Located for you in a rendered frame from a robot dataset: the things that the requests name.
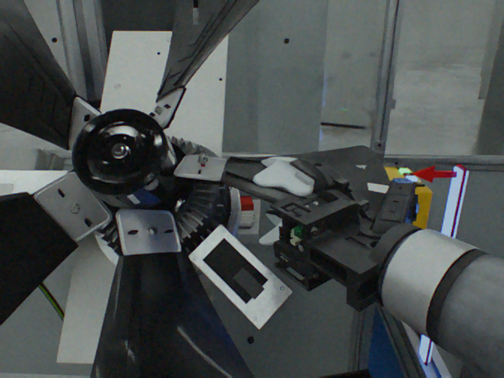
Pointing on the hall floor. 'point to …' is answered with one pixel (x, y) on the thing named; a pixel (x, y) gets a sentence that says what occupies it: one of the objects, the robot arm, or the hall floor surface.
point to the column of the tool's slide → (73, 61)
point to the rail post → (364, 337)
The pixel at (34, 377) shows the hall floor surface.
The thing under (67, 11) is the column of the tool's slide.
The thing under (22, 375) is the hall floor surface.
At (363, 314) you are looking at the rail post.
